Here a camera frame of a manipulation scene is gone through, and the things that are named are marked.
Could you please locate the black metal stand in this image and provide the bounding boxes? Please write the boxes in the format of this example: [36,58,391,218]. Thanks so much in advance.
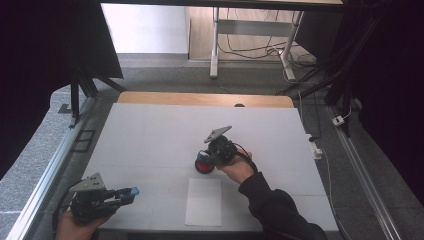
[68,59,128,129]
[276,13,384,138]

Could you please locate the white table cover board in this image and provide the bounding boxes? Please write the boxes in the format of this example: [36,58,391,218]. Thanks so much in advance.
[81,102,339,233]

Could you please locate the person's right hand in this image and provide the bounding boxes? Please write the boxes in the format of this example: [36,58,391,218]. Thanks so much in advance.
[216,148,256,185]

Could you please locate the aluminium rail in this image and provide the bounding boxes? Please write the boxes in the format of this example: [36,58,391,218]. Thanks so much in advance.
[6,96,98,240]
[326,106,404,240]

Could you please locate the white cable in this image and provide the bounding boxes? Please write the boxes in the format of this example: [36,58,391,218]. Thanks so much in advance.
[321,149,335,221]

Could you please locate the black floor bracket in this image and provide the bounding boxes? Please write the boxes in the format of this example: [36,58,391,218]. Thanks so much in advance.
[73,129,97,154]

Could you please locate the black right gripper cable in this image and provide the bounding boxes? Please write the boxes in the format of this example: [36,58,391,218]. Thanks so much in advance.
[233,142,259,174]

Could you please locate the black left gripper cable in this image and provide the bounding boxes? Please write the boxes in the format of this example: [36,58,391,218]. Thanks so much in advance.
[51,188,76,240]

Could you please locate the black curtain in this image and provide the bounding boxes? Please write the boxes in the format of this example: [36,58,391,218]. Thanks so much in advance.
[294,0,424,204]
[0,0,124,178]

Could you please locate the white power strip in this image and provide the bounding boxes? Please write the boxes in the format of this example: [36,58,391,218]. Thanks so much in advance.
[305,133,324,160]

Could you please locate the white paper sheet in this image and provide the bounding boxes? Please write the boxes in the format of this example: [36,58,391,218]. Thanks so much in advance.
[184,178,223,228]

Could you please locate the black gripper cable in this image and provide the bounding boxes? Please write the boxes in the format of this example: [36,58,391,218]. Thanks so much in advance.
[233,142,259,174]
[51,188,76,240]

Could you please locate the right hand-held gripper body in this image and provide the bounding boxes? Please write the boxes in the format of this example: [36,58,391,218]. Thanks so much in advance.
[203,125,238,167]

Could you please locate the red round ink pad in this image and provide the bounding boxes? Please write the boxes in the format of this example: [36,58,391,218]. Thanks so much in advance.
[194,159,216,175]

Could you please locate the blue stamp cap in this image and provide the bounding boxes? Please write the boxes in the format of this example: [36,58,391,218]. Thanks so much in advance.
[119,186,140,204]

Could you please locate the person's left hand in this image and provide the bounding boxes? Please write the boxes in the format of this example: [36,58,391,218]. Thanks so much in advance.
[54,209,113,240]

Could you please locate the black floor cables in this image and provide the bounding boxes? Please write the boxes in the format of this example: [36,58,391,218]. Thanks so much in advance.
[218,8,318,68]

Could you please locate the white desk frame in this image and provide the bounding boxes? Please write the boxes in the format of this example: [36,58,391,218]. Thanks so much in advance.
[209,7,304,81]

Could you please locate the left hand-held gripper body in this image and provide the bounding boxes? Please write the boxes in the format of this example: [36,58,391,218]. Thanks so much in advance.
[69,172,118,223]

